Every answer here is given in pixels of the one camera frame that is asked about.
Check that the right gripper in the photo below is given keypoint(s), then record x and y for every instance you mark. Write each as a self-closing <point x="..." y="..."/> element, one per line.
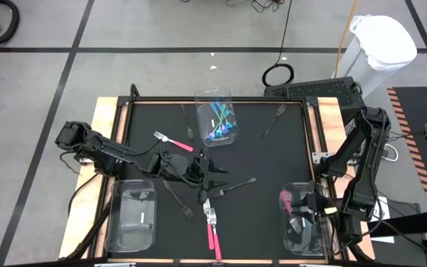
<point x="319" y="204"/>

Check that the black computer case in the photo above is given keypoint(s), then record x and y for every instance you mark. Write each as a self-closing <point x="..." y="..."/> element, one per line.
<point x="317" y="91"/>

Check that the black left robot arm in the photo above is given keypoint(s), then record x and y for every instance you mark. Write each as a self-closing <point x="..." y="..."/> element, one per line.
<point x="113" y="155"/>

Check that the white paper sheet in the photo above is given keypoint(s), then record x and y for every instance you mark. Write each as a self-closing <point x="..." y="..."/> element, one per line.
<point x="382" y="222"/>

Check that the iridescent blue spoon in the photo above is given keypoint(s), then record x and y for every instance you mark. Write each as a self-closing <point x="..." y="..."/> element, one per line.
<point x="227" y="128"/>

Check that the clear plastic bin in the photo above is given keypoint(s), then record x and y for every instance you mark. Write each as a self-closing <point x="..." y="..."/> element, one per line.
<point x="202" y="111"/>
<point x="321" y="237"/>
<point x="130" y="222"/>

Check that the dark silver fork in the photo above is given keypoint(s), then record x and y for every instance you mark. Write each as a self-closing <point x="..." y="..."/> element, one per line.
<point x="188" y="212"/>
<point x="282" y="108"/>
<point x="241" y="184"/>
<point x="190" y="134"/>

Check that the hazard-striped black floor mat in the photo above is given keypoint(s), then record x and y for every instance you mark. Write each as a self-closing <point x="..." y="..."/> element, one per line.
<point x="421" y="107"/>

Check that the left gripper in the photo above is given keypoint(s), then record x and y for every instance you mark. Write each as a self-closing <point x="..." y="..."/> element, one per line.
<point x="198" y="174"/>

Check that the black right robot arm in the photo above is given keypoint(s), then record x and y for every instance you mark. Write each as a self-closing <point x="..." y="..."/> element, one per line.
<point x="369" y="163"/>

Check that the white-bagged trash can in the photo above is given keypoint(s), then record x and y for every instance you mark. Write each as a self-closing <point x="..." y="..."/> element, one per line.
<point x="384" y="41"/>

